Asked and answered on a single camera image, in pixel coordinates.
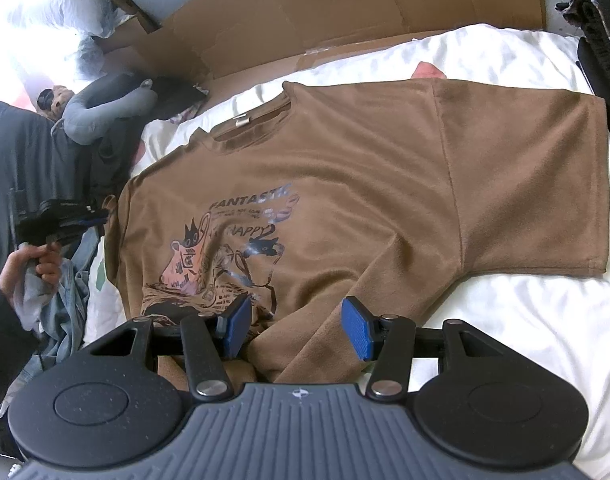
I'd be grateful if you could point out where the brown printed t-shirt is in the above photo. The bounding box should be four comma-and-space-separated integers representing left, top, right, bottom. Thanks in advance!
105, 78, 610, 384

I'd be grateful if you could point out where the person left hand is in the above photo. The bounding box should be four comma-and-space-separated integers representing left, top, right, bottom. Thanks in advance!
0, 243, 62, 302

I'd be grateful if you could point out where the dark grey pillow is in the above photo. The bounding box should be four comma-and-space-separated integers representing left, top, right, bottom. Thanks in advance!
0, 77, 206, 272

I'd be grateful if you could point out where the blue denim garment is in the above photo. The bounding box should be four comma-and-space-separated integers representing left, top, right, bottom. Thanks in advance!
0, 228, 100, 418

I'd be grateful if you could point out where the small bear plush toy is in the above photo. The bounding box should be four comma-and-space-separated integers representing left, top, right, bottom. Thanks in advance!
36, 86, 75, 122

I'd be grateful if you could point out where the cream bear print bedsheet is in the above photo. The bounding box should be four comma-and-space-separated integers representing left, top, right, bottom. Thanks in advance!
104, 25, 610, 479

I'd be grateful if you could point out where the brown cardboard sheet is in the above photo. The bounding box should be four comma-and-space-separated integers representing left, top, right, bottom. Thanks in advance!
101, 0, 546, 104

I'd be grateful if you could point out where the black folded garment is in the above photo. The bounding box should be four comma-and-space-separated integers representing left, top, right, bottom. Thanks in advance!
556, 0, 610, 130

